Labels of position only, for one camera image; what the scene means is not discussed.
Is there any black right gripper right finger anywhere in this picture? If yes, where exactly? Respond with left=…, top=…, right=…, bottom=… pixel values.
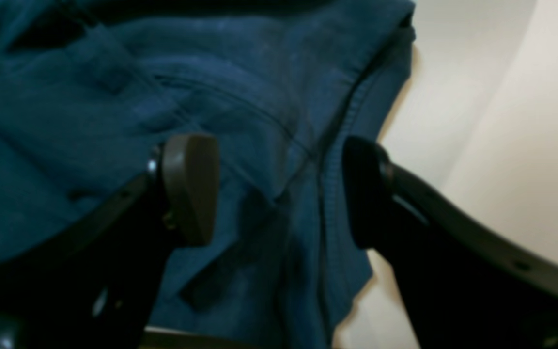
left=342, top=136, right=558, bottom=349

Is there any dark blue T-shirt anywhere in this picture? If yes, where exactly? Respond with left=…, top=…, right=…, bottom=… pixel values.
left=0, top=0, right=416, bottom=349

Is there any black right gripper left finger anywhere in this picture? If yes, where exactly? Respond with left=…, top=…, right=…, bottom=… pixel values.
left=0, top=133, right=219, bottom=349

